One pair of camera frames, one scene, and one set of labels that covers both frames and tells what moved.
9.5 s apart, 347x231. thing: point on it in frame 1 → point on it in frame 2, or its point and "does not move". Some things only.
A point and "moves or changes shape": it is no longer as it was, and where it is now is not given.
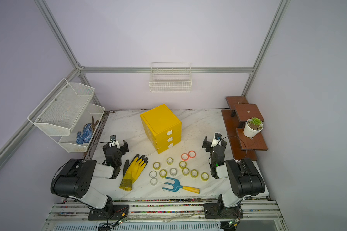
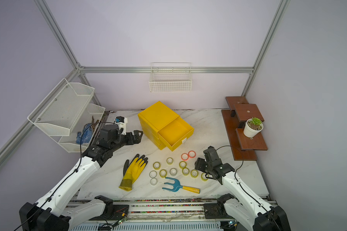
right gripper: x=207 y=144 → x=199 y=165
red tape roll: x=184 y=157 does not move
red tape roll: x=192 y=154 does not move
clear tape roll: x=153 y=174 does not move
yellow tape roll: x=163 y=173 does not move
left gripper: x=124 y=148 → x=137 y=138
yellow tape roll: x=169 y=161 does not move
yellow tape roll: x=194 y=173 does not move
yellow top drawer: x=168 y=135 moves or changes shape
